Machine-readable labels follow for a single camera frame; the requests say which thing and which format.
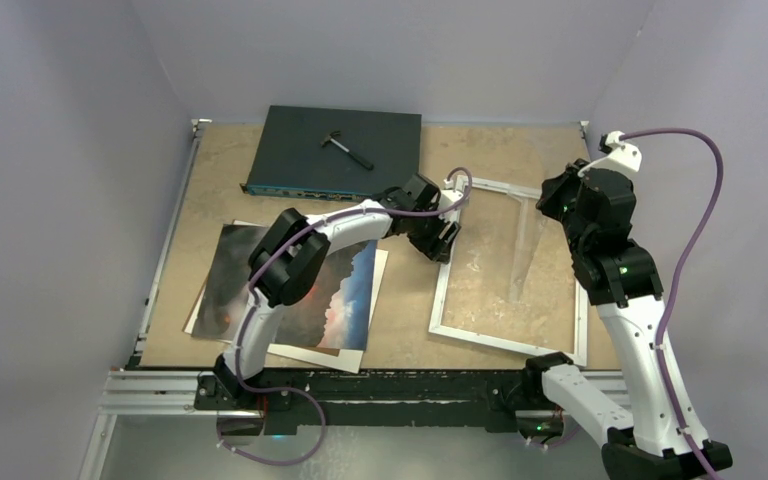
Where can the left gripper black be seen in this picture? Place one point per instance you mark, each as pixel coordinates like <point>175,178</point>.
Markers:
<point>438,249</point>

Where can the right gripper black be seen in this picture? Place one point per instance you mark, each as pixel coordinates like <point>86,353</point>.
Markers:
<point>554,188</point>

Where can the landscape photo print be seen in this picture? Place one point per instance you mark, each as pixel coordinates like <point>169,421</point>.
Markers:
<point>344,298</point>

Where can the white picture frame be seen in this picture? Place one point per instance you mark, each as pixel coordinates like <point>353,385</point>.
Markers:
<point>510,278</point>

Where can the white backing board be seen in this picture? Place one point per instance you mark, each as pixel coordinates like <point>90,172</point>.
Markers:
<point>357,358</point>

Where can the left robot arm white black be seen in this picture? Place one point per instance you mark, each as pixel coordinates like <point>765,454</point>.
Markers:
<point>286,263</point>

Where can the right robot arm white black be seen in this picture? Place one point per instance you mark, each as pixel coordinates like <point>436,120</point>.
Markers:
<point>660,436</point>

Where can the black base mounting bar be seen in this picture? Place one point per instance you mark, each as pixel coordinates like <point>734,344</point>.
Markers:
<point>498,401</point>

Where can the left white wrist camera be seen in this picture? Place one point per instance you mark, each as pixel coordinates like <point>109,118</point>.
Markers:
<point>454,195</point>

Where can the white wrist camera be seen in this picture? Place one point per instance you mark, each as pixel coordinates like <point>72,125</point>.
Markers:
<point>454,195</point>
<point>619,155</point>

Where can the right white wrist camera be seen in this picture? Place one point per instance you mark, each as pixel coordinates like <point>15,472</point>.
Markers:
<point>619,155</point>

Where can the dark network switch box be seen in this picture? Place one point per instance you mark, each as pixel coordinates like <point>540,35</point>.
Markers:
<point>289,161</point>

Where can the small black-handled hammer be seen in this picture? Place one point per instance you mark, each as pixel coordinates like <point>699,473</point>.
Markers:
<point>332,139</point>

